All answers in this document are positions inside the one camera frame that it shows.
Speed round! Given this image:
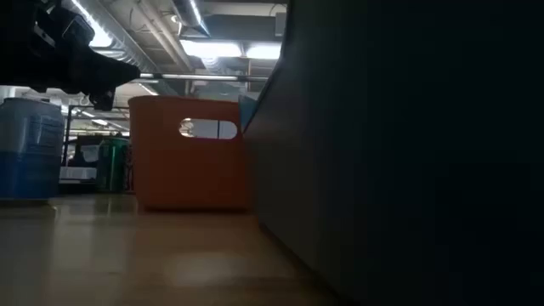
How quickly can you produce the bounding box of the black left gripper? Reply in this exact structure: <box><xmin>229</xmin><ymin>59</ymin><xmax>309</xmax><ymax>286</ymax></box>
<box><xmin>0</xmin><ymin>0</ymin><xmax>142</xmax><ymax>112</ymax></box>

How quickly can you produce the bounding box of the silver soda can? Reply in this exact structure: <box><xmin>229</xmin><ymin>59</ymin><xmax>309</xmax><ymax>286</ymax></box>
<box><xmin>0</xmin><ymin>96</ymin><xmax>65</xmax><ymax>201</ymax></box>

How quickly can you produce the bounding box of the teal plastic bin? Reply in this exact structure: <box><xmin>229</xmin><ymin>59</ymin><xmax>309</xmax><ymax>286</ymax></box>
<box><xmin>237</xmin><ymin>0</ymin><xmax>544</xmax><ymax>306</ymax></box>

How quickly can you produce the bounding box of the white table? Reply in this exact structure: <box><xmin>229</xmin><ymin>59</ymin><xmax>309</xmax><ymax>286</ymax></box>
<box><xmin>59</xmin><ymin>166</ymin><xmax>99</xmax><ymax>183</ymax></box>

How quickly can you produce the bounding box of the grey overhead rig bar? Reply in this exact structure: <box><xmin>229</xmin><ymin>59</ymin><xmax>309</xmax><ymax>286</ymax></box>
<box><xmin>139</xmin><ymin>72</ymin><xmax>270</xmax><ymax>83</ymax></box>

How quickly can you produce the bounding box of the ceiling light panel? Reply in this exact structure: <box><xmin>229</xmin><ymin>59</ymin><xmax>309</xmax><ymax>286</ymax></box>
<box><xmin>179</xmin><ymin>38</ymin><xmax>243</xmax><ymax>59</ymax></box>
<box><xmin>245</xmin><ymin>42</ymin><xmax>283</xmax><ymax>61</ymax></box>

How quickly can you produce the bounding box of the orange plastic bin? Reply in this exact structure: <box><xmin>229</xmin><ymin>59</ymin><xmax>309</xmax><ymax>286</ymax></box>
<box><xmin>127</xmin><ymin>94</ymin><xmax>252</xmax><ymax>213</ymax></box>

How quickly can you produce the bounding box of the ribbed silver ventilation duct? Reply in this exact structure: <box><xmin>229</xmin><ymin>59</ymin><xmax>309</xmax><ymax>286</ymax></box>
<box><xmin>82</xmin><ymin>0</ymin><xmax>159</xmax><ymax>74</ymax></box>

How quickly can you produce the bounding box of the black rack frame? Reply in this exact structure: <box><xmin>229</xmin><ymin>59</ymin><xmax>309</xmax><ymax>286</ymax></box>
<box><xmin>62</xmin><ymin>104</ymin><xmax>131</xmax><ymax>169</ymax></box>

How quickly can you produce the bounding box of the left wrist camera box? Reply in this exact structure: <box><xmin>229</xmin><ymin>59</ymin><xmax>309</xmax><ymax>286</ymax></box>
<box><xmin>50</xmin><ymin>6</ymin><xmax>97</xmax><ymax>48</ymax></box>

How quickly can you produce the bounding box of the smooth silver duct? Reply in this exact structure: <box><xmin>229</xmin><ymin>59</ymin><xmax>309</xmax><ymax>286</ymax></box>
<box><xmin>171</xmin><ymin>0</ymin><xmax>212</xmax><ymax>37</ymax></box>

